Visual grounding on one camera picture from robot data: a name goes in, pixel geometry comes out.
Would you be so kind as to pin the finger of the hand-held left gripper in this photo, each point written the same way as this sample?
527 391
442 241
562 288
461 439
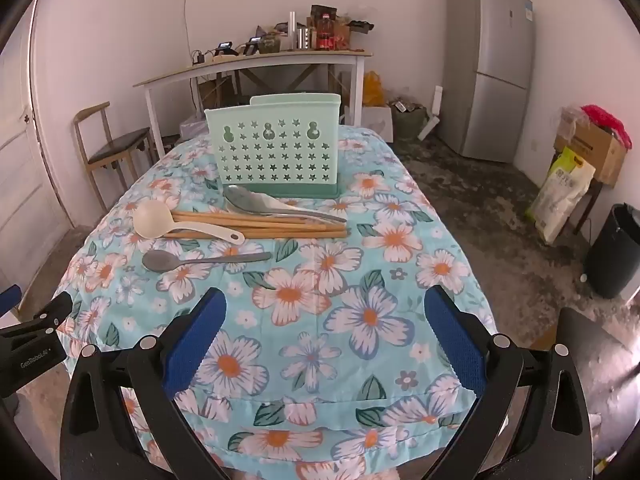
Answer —
50 311
10 300

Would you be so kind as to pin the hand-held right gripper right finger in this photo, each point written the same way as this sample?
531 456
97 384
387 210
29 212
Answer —
455 340

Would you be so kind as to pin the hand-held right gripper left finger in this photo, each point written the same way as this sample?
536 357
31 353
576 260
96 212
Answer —
192 345

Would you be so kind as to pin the grey spoon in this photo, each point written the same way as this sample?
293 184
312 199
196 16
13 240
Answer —
157 260

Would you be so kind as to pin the cream plastic ladle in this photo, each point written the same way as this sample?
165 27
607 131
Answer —
152 220

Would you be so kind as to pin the bundle of wooden chopsticks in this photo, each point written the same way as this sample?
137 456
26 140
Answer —
280 232

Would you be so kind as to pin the shiny metal spoon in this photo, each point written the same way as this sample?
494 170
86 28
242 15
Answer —
245 198

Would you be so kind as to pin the mint green utensil holder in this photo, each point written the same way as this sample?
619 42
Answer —
270 160

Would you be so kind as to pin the white door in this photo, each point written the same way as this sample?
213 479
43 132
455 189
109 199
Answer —
25 160

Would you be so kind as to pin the floral blue tablecloth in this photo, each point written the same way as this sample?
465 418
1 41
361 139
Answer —
325 285

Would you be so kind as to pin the wooden chair with dark seat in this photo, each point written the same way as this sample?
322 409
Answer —
117 147

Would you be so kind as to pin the white and yellow rice bag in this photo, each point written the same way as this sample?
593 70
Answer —
557 195

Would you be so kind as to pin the black trash bin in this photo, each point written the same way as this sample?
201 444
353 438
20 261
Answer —
615 250

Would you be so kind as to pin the clear plastic bag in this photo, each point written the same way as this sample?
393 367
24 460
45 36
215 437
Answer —
194 127

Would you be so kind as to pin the grey-green sack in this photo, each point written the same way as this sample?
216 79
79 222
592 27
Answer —
407 122

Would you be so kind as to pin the white board strip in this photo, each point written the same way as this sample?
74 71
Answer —
432 110

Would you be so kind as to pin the white box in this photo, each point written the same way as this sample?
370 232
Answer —
376 122

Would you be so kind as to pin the brown cardboard box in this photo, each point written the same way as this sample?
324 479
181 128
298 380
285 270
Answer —
595 152

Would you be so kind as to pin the small cardboard box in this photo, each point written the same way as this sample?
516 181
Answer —
215 94

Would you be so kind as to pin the orange plastic bag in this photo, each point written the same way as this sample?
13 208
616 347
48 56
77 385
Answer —
372 89

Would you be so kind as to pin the red cloth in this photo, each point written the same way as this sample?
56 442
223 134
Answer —
607 120

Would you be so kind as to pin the grey refrigerator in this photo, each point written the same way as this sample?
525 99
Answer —
490 60

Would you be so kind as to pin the white table with wooden top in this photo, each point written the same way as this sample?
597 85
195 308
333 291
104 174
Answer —
250 62

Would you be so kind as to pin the black electronic device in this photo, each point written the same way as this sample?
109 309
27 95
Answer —
223 48

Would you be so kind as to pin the metal cups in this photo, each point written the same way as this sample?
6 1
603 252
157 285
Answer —
303 39

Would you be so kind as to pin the red soda bottle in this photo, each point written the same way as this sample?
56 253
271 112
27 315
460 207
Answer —
325 34

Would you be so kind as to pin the clear plastic cylinder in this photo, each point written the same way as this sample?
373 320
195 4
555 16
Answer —
292 27

